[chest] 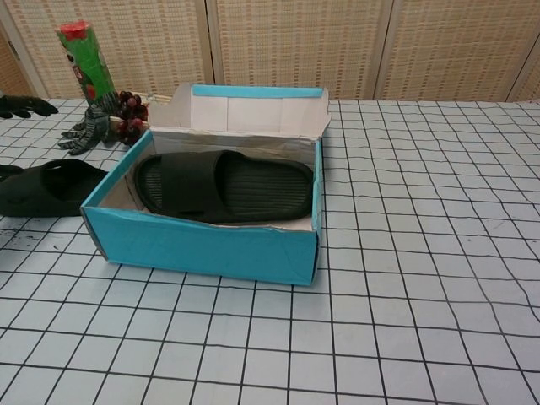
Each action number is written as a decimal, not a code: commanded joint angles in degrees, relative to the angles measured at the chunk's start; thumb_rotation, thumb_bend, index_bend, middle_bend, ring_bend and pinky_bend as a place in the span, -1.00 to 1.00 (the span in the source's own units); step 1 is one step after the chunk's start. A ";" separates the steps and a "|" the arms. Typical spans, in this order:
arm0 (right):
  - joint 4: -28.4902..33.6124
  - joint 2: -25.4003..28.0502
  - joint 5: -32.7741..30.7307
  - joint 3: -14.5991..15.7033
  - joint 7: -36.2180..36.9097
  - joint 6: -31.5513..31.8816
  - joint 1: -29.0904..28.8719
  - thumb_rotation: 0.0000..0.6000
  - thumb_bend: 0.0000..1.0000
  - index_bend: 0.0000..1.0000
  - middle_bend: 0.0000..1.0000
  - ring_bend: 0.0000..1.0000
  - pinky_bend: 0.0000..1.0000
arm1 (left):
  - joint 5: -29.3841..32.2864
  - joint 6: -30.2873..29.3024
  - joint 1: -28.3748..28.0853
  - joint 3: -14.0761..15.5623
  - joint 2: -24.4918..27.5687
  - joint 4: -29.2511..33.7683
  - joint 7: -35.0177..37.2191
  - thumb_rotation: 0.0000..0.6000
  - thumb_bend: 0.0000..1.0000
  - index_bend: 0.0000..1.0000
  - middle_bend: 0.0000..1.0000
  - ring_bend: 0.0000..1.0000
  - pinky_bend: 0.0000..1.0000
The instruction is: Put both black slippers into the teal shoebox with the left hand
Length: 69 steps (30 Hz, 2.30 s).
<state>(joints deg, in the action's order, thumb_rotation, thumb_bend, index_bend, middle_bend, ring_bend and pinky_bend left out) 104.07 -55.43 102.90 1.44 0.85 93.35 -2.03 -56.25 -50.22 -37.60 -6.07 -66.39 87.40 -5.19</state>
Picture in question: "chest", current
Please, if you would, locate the grey striped glove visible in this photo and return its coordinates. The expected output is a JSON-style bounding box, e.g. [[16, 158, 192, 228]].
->
[[58, 91, 122, 155]]

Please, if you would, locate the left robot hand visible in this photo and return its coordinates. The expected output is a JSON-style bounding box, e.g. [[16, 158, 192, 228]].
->
[[0, 94, 60, 183]]

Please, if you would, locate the blue cardboard shoe box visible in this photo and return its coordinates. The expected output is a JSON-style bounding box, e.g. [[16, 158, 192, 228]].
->
[[79, 83, 332, 288]]

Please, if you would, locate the dark red grape bunch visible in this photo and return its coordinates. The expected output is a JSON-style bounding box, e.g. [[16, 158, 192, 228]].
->
[[116, 89, 149, 147]]

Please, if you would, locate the black rubber slipper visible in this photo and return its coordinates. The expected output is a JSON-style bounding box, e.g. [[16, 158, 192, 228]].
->
[[0, 159, 110, 219], [134, 148, 316, 225]]

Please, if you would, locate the woven bamboo folding screen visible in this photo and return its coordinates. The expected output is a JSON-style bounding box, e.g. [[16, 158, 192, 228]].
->
[[0, 0, 540, 102]]

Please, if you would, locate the white checked tablecloth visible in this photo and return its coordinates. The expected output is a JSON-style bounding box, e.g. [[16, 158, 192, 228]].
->
[[0, 94, 540, 405]]

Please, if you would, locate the green chips can red lid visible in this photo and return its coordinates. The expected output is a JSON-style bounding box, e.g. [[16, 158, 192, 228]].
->
[[56, 21, 116, 103]]

